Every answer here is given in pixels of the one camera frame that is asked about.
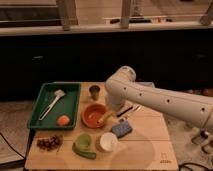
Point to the red bowl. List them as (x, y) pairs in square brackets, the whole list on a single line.
[(91, 114)]

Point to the yellow banana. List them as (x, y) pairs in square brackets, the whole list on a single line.
[(103, 118)]

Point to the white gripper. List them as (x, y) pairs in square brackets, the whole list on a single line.
[(115, 103)]

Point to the orange fruit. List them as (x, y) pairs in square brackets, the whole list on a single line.
[(63, 120)]

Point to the blue sponge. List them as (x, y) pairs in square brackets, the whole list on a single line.
[(121, 129)]

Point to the green plastic tray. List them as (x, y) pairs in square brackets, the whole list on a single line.
[(66, 105)]

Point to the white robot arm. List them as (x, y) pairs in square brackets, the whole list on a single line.
[(197, 110)]

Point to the white dish brush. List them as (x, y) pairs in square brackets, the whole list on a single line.
[(58, 95)]

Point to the green cucumber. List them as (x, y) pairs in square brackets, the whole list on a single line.
[(88, 155)]

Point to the metal cup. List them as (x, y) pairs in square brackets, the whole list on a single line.
[(94, 92)]

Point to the metal spoon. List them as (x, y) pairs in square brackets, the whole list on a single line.
[(128, 113)]

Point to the green cup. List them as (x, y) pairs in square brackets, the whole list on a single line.
[(83, 142)]

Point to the dark bowl with blue cloth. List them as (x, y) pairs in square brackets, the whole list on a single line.
[(147, 84)]

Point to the purple grapes bunch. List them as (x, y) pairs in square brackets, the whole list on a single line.
[(49, 144)]

